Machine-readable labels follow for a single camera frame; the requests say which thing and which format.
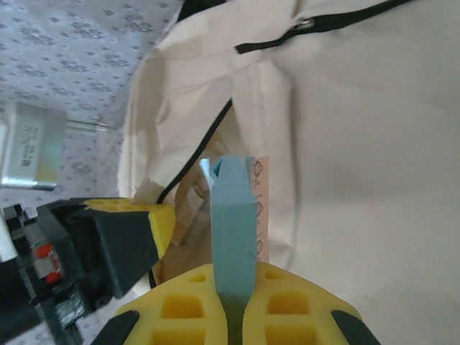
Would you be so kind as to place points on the blue sticky note pad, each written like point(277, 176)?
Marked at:
point(233, 233)

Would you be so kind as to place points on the white rectangular box with print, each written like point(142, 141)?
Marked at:
point(32, 143)

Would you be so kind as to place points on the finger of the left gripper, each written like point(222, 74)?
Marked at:
point(125, 244)

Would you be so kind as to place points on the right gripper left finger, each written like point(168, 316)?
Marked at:
point(179, 316)

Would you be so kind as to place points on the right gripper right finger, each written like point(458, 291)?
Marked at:
point(298, 316)

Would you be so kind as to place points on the cream canvas backpack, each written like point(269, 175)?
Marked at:
point(359, 143)

